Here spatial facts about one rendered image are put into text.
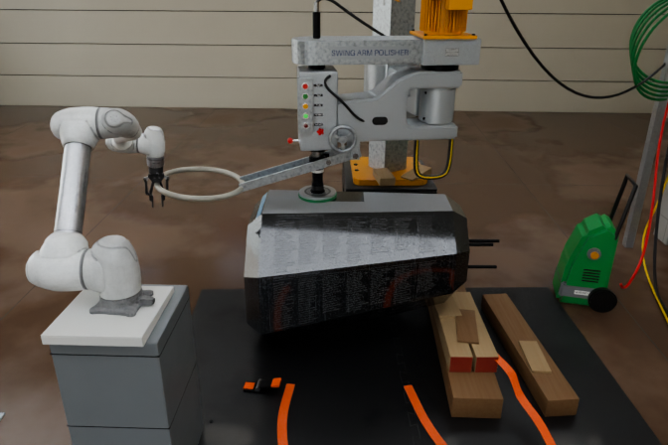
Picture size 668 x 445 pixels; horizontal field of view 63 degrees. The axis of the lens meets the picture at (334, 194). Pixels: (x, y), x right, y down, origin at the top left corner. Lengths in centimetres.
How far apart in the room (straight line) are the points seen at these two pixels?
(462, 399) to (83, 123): 212
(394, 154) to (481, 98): 552
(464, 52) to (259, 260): 149
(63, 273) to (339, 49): 161
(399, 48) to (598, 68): 693
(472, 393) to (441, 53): 170
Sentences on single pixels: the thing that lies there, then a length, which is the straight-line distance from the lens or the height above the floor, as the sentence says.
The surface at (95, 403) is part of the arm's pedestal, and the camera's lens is 238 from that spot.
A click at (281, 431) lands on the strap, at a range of 282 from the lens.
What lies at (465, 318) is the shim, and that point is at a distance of 320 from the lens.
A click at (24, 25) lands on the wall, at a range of 1009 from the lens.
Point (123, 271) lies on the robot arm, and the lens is 217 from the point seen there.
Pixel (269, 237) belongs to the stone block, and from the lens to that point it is 286.
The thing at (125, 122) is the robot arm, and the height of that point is 146.
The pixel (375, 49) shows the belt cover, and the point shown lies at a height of 168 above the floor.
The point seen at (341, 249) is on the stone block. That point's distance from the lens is 283.
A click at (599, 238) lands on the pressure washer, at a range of 379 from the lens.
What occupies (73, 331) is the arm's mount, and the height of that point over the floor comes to 84.
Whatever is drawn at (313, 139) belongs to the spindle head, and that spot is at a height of 122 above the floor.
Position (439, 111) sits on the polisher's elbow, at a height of 135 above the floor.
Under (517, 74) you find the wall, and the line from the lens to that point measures 918.
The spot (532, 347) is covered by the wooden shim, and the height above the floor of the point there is 13.
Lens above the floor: 202
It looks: 22 degrees down
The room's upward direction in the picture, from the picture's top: straight up
